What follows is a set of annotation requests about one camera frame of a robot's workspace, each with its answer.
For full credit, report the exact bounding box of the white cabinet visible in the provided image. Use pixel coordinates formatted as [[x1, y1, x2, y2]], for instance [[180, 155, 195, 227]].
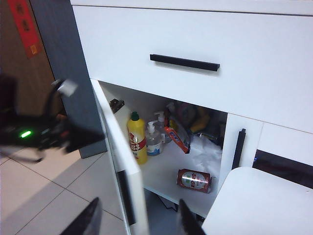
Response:
[[69, 0, 313, 235]]

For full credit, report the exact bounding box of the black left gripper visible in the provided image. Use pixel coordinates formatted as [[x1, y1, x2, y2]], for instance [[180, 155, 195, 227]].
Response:
[[0, 117, 106, 155]]

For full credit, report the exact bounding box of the red white beverage can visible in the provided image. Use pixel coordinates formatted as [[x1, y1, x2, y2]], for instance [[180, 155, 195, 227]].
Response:
[[177, 168, 213, 194]]

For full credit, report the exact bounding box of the yellow detergent bottle green cap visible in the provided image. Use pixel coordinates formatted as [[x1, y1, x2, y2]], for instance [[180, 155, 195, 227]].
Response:
[[126, 111, 148, 165]]

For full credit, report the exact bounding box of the black drawer handle bar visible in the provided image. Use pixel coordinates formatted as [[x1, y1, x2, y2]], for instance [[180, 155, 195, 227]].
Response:
[[149, 53, 221, 75]]

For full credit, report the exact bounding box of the clear pump bottle blue label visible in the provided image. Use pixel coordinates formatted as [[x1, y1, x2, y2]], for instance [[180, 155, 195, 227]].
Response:
[[145, 121, 164, 157]]

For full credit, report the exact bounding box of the dark grey tall door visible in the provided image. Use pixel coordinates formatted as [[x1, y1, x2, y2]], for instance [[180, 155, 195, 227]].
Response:
[[29, 0, 108, 159]]

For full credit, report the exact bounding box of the crumpled white plastic bag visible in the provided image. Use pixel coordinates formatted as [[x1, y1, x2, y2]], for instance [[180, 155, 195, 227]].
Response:
[[189, 136, 223, 172]]

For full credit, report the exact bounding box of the metal cabinet hinge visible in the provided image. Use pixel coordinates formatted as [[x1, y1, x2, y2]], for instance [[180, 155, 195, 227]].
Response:
[[109, 98, 125, 114]]

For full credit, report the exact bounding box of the red paper couplet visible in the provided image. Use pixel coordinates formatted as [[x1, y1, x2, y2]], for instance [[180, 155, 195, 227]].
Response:
[[7, 0, 41, 59]]

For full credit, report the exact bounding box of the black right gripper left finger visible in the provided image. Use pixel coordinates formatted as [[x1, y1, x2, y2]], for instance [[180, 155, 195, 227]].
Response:
[[60, 197, 102, 235]]

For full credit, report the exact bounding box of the wide white drawer front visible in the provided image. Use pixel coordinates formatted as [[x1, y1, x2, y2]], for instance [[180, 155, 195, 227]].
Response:
[[72, 5, 313, 135]]

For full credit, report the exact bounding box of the yellow green sponge scrubber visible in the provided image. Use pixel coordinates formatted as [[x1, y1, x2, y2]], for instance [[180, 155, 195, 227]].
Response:
[[190, 107, 211, 133]]

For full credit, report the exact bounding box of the brown wooden door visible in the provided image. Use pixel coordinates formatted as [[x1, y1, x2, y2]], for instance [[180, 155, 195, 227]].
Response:
[[0, 0, 67, 118]]

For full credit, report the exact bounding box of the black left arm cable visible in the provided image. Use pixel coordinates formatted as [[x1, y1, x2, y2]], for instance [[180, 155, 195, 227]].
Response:
[[0, 79, 63, 163]]

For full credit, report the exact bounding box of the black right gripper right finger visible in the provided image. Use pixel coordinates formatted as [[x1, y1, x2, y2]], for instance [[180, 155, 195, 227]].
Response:
[[178, 198, 207, 235]]

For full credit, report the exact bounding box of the orange snack bag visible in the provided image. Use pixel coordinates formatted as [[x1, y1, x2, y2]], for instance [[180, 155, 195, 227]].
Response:
[[164, 117, 193, 154]]

